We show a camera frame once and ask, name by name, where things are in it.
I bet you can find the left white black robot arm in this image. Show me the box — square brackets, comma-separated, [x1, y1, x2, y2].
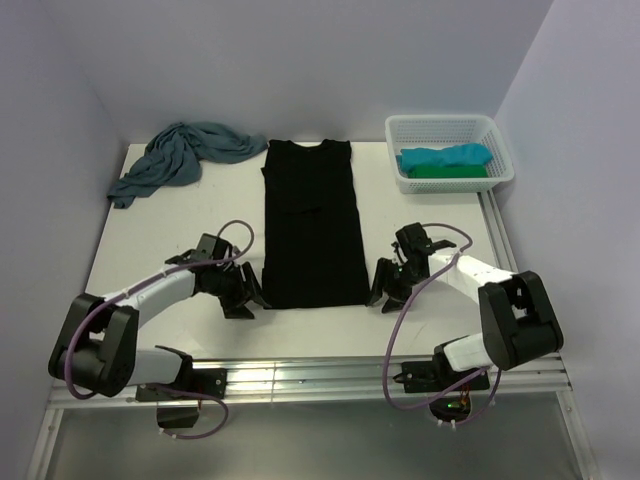
[48, 234, 268, 400]

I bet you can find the aluminium rail frame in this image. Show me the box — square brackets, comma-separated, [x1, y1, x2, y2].
[24, 139, 601, 480]

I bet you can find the white plastic basket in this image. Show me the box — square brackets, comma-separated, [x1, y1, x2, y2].
[385, 114, 515, 194]

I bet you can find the grey blue crumpled t shirt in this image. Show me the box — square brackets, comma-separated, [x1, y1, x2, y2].
[107, 122, 268, 209]

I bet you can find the rolled turquoise t shirt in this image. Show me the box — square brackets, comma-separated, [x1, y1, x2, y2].
[396, 143, 493, 172]

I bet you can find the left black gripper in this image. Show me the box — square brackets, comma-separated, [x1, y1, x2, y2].
[203, 262, 270, 320]

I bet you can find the black t shirt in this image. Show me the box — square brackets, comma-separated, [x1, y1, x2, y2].
[262, 140, 369, 309]

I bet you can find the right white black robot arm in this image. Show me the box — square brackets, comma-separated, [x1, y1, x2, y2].
[368, 223, 564, 393]

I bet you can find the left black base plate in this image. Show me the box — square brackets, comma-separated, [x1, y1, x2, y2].
[135, 368, 228, 402]

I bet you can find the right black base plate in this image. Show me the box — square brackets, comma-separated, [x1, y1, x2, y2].
[393, 359, 475, 394]

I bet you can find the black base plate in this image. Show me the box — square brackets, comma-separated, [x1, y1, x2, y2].
[135, 368, 228, 402]
[393, 359, 475, 394]

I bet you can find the rolled green t shirt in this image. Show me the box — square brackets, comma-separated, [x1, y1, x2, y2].
[407, 165, 488, 179]

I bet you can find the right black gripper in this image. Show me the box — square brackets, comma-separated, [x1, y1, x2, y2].
[365, 256, 426, 314]

